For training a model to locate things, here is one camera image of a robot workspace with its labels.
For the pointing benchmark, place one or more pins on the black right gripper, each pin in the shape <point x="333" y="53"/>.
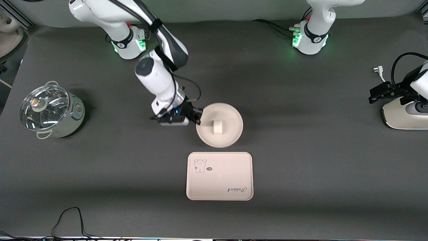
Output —
<point x="187" y="110"/>

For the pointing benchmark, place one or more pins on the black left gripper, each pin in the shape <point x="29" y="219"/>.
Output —
<point x="402" y="89"/>

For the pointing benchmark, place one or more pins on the white steamed bun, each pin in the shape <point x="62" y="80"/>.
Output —
<point x="218" y="127"/>

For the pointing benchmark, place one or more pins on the round cream plate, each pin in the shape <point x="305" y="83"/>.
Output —
<point x="230" y="134"/>

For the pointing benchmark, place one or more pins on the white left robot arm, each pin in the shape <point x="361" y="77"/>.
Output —
<point x="317" y="30"/>

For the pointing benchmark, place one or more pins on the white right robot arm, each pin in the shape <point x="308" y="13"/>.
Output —
<point x="157" y="75"/>

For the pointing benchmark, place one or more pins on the cream tray with bear print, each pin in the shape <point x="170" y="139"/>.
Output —
<point x="220" y="180"/>

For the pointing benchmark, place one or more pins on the cream toaster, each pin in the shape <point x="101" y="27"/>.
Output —
<point x="398" y="117"/>

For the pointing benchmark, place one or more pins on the pale green electric pot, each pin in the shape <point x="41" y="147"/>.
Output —
<point x="74" y="117"/>

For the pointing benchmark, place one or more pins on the glass pot lid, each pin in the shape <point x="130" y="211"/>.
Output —
<point x="43" y="110"/>

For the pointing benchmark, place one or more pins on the beige round stand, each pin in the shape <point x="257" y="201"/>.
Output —
<point x="8" y="36"/>

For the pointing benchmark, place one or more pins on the aluminium frame bar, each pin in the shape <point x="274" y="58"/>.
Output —
<point x="16" y="13"/>

